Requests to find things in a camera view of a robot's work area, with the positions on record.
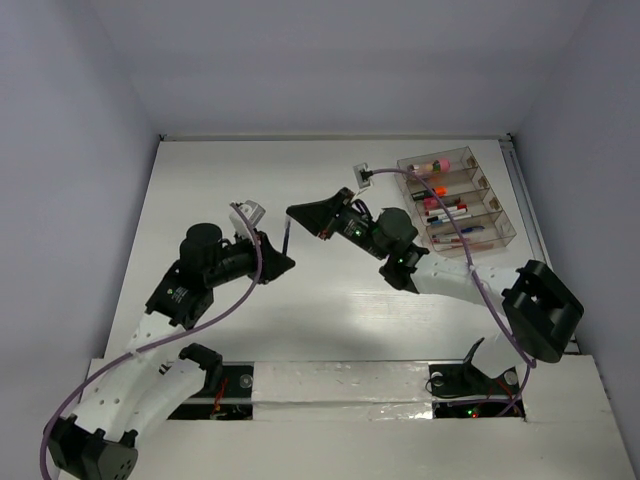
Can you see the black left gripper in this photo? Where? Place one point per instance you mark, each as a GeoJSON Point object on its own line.
{"type": "Point", "coordinates": [272, 260]}

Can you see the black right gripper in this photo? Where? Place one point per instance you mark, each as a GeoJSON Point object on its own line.
{"type": "Point", "coordinates": [321, 218]}

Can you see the purple gel pen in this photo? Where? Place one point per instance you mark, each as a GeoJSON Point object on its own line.
{"type": "Point", "coordinates": [286, 239]}

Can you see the pink black highlighter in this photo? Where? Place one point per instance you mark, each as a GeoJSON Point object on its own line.
{"type": "Point", "coordinates": [432, 204]}

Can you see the white pen blue cap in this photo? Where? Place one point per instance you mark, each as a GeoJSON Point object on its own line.
{"type": "Point", "coordinates": [446, 219]}

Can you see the red ballpoint pen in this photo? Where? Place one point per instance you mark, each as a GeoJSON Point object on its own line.
{"type": "Point", "coordinates": [450, 241]}

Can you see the white pen red cap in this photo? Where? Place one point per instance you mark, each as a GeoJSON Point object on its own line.
{"type": "Point", "coordinates": [440, 214]}

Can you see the dark blue ballpoint pen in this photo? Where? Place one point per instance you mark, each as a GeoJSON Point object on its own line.
{"type": "Point", "coordinates": [464, 231]}

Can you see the red gel pen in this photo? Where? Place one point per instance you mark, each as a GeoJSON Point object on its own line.
{"type": "Point", "coordinates": [458, 249]}

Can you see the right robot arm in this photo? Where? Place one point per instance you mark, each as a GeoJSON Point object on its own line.
{"type": "Point", "coordinates": [412, 268]}

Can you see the clear plastic organizer tray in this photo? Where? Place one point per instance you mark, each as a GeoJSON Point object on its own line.
{"type": "Point", "coordinates": [466, 183]}

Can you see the white foam front board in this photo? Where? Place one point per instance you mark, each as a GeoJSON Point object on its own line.
{"type": "Point", "coordinates": [339, 420]}

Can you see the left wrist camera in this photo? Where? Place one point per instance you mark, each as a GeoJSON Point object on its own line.
{"type": "Point", "coordinates": [244, 216]}

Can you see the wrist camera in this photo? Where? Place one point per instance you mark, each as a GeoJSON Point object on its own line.
{"type": "Point", "coordinates": [363, 175]}
{"type": "Point", "coordinates": [244, 216]}

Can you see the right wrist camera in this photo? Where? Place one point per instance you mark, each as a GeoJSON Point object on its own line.
{"type": "Point", "coordinates": [363, 175]}

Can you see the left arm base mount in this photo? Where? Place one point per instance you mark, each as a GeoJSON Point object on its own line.
{"type": "Point", "coordinates": [231, 400]}

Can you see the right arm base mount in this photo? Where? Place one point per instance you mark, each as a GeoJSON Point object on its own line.
{"type": "Point", "coordinates": [459, 390]}

